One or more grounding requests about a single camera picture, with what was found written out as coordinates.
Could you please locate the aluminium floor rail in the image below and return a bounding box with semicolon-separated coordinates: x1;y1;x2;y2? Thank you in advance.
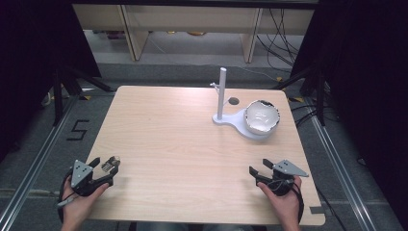
0;93;80;231
308;105;379;231

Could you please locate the white shell-shaped bowl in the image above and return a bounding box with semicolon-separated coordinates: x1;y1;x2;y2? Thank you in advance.
243;99;281;136

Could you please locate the dark curtain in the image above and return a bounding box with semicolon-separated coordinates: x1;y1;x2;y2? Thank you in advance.
0;0;103;163
289;0;408;223

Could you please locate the small silver metal trinket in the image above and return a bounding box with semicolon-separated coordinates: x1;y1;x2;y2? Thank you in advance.
101;155;121;173

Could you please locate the black tripod stand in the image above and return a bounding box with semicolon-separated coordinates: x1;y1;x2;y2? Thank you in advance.
271;64;329;127
51;64;115;127

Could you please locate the grey cable plug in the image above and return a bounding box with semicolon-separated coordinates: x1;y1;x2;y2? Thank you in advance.
56;196;77;208

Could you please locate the light wooden furniture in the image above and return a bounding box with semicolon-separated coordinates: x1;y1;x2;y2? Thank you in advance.
71;3;316;64

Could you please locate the black floor cable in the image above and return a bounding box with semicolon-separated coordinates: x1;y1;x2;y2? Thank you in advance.
315;184;348;231

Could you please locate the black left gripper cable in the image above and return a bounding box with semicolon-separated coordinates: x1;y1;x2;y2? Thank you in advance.
57;167;77;224

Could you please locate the person's left hand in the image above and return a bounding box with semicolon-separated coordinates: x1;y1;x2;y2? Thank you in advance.
61;182;111;227

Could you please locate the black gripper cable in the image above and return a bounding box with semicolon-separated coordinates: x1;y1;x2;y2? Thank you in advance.
57;167;77;224
290;183;305;224

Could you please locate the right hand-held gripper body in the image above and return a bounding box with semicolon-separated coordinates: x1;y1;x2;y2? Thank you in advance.
268;159;310;197

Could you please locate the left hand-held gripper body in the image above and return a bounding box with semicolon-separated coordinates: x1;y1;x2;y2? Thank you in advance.
69;159;115;197

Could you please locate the person's right hand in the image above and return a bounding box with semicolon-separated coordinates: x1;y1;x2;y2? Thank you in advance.
257;175;304;226

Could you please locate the white stand with pole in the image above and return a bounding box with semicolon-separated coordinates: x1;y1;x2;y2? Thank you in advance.
210;66;274;141

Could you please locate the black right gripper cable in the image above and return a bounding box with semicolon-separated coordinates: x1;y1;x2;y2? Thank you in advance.
290;183;305;224

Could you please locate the bundle of black floor cables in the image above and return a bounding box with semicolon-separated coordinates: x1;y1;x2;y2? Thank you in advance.
255;8;305;69

